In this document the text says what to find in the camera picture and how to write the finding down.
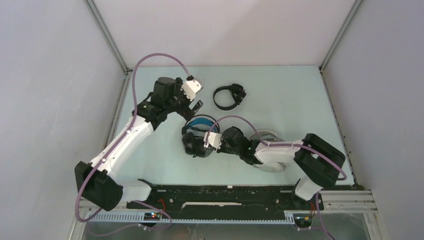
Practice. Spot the small black on-ear headphones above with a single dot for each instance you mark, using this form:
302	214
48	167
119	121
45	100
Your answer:
235	91

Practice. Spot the white slotted cable duct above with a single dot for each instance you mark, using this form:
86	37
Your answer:
154	217

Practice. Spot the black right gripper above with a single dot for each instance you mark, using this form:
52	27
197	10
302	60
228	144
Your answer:
222	150

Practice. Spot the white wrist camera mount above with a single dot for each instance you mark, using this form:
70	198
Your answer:
191	87
212	140

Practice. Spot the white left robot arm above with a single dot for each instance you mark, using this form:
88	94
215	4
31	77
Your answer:
97	180

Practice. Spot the white gaming headset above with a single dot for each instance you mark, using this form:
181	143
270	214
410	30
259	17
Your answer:
267	157

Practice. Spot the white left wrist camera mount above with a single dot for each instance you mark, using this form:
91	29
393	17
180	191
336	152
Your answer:
191	87

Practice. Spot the aluminium frame post left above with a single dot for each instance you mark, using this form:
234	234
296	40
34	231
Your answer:
105	32

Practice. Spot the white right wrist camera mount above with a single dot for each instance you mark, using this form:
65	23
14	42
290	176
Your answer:
212	140

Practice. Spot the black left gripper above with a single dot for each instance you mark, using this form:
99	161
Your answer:
186	111

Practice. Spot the black and blue headset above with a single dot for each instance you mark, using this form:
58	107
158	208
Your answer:
193	133

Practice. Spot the aluminium frame post right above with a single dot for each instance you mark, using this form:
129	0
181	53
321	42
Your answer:
341	33

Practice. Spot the aluminium frame post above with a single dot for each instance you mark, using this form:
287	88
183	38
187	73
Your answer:
105	32
341	33

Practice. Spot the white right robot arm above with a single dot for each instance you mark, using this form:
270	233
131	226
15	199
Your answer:
320	162

